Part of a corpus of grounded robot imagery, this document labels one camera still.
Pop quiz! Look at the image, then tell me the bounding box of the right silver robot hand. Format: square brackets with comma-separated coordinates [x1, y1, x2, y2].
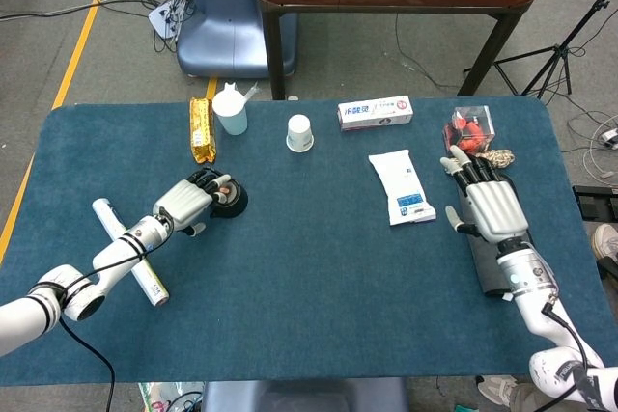
[439, 145, 531, 245]

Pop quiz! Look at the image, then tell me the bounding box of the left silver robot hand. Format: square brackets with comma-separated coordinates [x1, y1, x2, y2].
[153, 170, 233, 238]

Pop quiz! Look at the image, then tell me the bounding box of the black teapot lid orange knob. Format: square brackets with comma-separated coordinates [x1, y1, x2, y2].
[211, 179, 241, 206]

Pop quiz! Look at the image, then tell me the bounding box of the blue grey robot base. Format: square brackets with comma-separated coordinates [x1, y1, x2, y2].
[176, 0, 298, 79]

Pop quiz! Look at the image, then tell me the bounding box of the dark grey folded cloth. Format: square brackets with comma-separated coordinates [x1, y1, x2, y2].
[456, 175, 532, 298]

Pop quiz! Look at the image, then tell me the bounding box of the gold foil tea package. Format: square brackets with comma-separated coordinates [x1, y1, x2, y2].
[188, 96, 217, 165]

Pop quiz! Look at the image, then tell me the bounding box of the clear box with red items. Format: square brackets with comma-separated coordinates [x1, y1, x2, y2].
[442, 104, 496, 155]

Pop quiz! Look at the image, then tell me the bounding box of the light blue plastic cup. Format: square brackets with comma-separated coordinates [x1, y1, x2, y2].
[211, 83, 249, 136]

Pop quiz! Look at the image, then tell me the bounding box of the white plastic bag package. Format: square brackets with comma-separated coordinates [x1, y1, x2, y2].
[368, 150, 438, 228]

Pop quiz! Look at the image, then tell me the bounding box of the black foot pedal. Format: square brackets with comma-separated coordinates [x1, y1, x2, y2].
[572, 184, 618, 220]

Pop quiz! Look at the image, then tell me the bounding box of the grey sneaker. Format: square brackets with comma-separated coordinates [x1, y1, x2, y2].
[477, 375, 520, 406]
[591, 223, 618, 263]

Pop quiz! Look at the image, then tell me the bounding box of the white paper cup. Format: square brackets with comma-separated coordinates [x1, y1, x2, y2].
[285, 114, 315, 153]

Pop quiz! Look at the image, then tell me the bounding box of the blue carpet table mat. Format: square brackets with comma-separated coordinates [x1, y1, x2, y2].
[0, 97, 608, 384]

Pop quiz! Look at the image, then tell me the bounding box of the white pink toothpaste box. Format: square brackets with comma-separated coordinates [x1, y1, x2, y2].
[336, 96, 414, 132]

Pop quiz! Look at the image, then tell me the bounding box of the black tripod stand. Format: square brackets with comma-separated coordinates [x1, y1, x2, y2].
[463, 0, 618, 99]

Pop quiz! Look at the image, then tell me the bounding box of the white power strip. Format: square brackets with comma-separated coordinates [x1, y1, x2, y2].
[148, 0, 187, 41]

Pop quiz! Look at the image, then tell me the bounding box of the beige trouser leg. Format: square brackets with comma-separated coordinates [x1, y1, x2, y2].
[509, 380, 580, 412]

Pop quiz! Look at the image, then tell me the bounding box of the colourful printed bag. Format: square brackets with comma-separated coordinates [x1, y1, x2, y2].
[138, 381, 204, 412]

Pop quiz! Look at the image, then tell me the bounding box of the dark blue robot torso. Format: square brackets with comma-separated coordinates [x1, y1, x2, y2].
[200, 376, 411, 412]

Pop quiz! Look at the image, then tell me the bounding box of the black white rope bundle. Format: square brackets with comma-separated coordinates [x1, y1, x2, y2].
[482, 149, 516, 170]

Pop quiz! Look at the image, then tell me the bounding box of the white cable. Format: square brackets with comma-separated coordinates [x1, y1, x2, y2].
[564, 112, 618, 179]

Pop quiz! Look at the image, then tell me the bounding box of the thin black cable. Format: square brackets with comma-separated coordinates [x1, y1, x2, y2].
[394, 11, 464, 91]

